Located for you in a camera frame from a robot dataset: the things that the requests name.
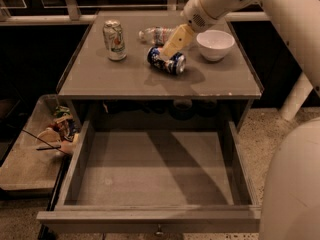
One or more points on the white ceramic bowl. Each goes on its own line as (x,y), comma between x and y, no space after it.
(214,45)

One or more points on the white window frame rail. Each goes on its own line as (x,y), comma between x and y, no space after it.
(58,12)

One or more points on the metal drawer knob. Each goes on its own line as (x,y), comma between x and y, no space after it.
(159,232)

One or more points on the pile of snack packages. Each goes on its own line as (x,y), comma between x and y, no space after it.
(61,134)

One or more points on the open grey top drawer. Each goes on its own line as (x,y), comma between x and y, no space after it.
(129,181)

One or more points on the green white soda can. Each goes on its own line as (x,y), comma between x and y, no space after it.
(114,40)

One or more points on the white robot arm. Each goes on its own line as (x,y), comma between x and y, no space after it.
(291,200)

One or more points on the clear plastic water bottle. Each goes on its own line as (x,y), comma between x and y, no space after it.
(157,36)

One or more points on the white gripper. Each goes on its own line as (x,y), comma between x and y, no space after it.
(204,12)

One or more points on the blue pepsi can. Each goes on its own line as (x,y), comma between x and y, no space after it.
(173,66)

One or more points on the grey cabinet with top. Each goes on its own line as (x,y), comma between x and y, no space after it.
(92,76)

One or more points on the grey plastic bin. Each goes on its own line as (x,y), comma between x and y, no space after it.
(25,170)

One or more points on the white diagonal support post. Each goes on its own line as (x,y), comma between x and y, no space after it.
(297,96)

